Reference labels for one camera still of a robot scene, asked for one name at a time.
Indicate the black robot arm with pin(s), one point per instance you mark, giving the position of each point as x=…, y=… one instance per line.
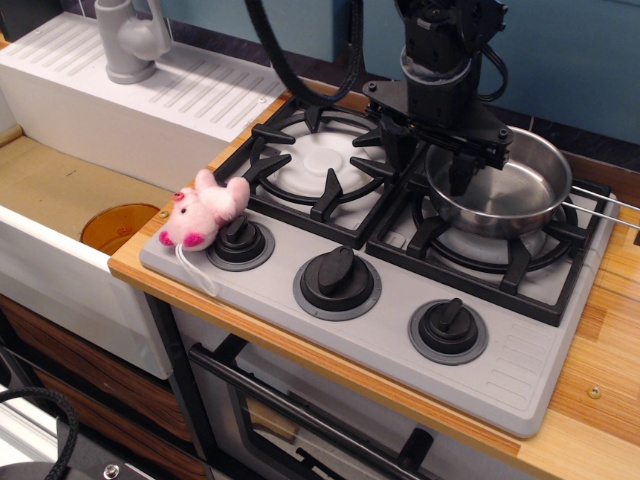
x=447, y=41

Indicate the wooden drawer cabinet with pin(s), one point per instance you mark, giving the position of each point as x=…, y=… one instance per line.
x=129, y=409

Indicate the black middle stove knob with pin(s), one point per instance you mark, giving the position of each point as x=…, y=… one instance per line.
x=337, y=286

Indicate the black right burner grate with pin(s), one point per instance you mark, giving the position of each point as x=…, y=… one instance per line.
x=546, y=275

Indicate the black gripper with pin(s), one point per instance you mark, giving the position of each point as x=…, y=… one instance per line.
x=452, y=118

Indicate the orange sink drain plate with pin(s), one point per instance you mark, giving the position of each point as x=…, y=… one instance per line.
x=110, y=229

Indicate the black left burner grate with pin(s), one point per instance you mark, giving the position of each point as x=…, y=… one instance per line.
x=319, y=178

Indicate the black right stove knob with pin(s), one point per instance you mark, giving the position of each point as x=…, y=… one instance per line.
x=448, y=332

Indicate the black stove knob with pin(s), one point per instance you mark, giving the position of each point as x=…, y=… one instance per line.
x=337, y=286
x=448, y=332
x=241, y=245

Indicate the pink stuffed pig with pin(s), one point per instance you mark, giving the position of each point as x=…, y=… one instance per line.
x=199, y=213

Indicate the grey toy stove top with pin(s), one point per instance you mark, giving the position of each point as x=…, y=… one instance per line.
x=509, y=385

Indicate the oven door with handle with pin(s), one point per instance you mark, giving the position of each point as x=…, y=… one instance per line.
x=222, y=363

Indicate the black burner grate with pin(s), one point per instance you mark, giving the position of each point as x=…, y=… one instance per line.
x=319, y=178
x=546, y=275

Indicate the grey toy faucet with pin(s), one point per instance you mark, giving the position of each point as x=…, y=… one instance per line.
x=131, y=45

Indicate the black left stove knob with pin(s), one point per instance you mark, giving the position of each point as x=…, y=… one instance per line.
x=241, y=245

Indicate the white toy sink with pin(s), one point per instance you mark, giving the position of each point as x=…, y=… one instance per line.
x=74, y=143

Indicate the stainless steel pan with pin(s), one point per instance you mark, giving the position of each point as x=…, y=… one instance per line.
x=519, y=199

